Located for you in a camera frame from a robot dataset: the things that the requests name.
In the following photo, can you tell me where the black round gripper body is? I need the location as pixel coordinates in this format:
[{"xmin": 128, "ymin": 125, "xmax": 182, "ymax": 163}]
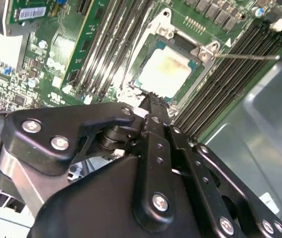
[{"xmin": 29, "ymin": 155, "xmax": 217, "ymax": 238}]

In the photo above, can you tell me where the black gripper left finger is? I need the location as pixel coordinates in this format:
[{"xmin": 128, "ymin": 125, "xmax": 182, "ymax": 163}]
[{"xmin": 0, "ymin": 92, "xmax": 176, "ymax": 233}]

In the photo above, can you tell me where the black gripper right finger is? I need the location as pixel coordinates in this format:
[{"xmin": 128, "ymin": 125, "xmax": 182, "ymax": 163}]
[{"xmin": 168, "ymin": 125, "xmax": 282, "ymax": 238}]

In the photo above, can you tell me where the square silver CPU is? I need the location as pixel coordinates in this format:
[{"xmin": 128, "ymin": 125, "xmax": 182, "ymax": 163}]
[{"xmin": 137, "ymin": 41, "xmax": 198, "ymax": 100}]

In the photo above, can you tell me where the thin metal locking lever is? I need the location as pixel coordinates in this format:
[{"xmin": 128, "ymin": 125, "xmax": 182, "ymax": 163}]
[{"xmin": 214, "ymin": 54, "xmax": 281, "ymax": 61}]

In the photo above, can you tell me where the metal socket cover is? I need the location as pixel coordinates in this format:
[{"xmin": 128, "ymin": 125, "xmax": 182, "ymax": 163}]
[{"xmin": 117, "ymin": 8, "xmax": 222, "ymax": 110}]

